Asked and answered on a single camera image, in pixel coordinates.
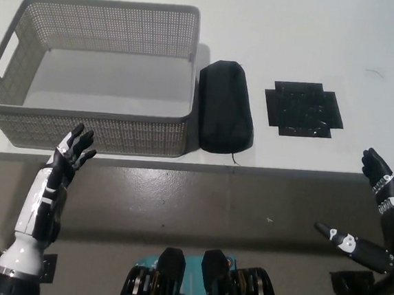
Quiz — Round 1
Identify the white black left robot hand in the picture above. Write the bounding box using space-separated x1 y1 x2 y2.
0 116 100 281

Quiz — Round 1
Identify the black fabric pencil case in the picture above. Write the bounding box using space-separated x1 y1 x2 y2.
192 57 262 158

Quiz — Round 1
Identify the grey perforated plastic basket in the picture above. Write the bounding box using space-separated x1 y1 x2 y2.
0 0 216 164

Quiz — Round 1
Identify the black tape patch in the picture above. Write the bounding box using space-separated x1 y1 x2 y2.
260 78 348 142

